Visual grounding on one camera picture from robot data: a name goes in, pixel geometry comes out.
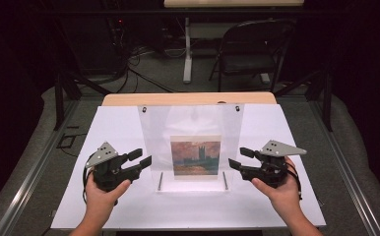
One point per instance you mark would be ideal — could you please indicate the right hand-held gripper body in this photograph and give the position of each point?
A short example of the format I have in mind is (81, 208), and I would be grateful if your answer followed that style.
(270, 170)

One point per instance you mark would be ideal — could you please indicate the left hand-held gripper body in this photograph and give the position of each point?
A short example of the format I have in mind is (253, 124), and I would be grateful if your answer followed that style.
(112, 173)

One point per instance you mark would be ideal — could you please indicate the clear acrylic picture frame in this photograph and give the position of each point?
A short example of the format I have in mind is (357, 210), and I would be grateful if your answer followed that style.
(191, 121)

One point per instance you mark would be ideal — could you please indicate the person's right hand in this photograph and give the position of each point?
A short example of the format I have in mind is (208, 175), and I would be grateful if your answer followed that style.
(284, 193)

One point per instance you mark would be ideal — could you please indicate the person's left hand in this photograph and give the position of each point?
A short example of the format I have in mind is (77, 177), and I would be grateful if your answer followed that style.
(101, 201)

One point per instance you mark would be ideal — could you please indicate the white table sheet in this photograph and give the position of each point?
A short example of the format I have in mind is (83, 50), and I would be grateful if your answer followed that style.
(119, 124)

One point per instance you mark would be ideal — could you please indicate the landscape painting print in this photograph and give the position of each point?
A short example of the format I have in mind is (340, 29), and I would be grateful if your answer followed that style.
(195, 157)

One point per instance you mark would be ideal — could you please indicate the wooden table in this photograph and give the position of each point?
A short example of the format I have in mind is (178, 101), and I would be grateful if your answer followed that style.
(188, 98)

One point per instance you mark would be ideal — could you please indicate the black metal stand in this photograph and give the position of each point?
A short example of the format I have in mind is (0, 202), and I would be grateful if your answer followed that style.
(60, 98)
(326, 98)

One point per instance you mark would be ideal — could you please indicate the black folding chair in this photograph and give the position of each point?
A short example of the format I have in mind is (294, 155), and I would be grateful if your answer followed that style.
(247, 59)

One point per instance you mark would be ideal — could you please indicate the white desk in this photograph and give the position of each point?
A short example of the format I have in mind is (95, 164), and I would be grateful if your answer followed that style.
(188, 49)

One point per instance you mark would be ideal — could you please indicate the aluminium floor rail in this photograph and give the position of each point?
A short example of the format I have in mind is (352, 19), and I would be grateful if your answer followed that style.
(348, 177)
(30, 177)

